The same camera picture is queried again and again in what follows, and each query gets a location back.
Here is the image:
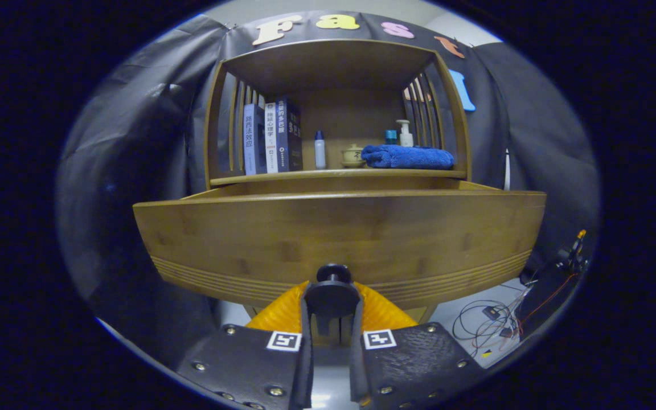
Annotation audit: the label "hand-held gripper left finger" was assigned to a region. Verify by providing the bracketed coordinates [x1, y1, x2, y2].
[177, 280, 314, 410]

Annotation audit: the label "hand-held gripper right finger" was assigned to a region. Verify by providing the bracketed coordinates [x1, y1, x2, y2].
[350, 282, 485, 409]

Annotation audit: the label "black round drawer knob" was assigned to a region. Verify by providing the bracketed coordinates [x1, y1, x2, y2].
[304, 263, 361, 337]

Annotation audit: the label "wooden countertop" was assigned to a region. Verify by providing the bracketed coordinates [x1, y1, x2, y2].
[210, 165, 468, 187]

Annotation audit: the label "wooden cabinet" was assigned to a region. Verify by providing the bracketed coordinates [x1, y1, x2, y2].
[203, 39, 473, 328]

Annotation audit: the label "beige lidded tea cup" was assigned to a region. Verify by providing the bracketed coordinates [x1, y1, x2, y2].
[341, 143, 366, 169]

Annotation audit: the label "blue folded towel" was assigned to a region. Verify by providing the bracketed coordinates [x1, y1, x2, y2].
[361, 144, 455, 170]

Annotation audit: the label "dark navy book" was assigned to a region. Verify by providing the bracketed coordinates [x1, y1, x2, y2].
[276, 97, 304, 172]

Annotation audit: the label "light blue book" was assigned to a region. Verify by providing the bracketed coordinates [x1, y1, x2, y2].
[243, 103, 267, 175]

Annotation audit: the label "white spine book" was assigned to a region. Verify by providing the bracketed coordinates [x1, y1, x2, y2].
[264, 102, 279, 174]

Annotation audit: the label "orange tipped dark device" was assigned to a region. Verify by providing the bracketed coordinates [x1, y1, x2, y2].
[556, 229, 589, 274]

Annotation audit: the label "black backdrop cloth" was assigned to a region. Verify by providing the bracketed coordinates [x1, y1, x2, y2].
[55, 11, 601, 365]

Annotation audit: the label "tangled floor cables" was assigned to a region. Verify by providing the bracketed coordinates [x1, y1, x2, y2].
[452, 282, 534, 359]

